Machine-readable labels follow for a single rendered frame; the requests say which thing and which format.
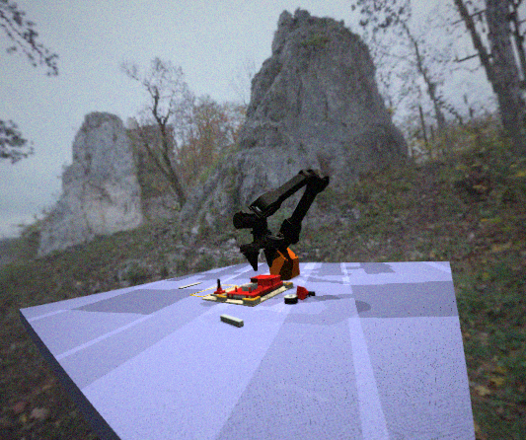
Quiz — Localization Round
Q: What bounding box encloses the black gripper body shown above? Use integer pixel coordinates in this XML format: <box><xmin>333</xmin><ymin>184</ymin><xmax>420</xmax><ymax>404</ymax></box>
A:
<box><xmin>240</xmin><ymin>227</ymin><xmax>273</xmax><ymax>254</ymax></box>

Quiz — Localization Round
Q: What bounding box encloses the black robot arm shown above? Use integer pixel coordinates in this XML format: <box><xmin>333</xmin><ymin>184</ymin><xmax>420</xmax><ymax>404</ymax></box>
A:
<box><xmin>233</xmin><ymin>169</ymin><xmax>329</xmax><ymax>253</ymax></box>

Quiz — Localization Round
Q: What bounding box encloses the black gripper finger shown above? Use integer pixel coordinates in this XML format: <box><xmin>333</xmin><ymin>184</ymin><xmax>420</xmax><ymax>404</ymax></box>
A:
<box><xmin>243</xmin><ymin>252</ymin><xmax>260</xmax><ymax>271</ymax></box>
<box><xmin>263</xmin><ymin>249</ymin><xmax>279</xmax><ymax>267</ymax></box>

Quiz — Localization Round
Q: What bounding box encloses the black toy wheel with white hub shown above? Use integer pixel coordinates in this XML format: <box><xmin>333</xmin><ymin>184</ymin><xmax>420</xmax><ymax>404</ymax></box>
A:
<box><xmin>284</xmin><ymin>294</ymin><xmax>298</xmax><ymax>304</ymax></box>

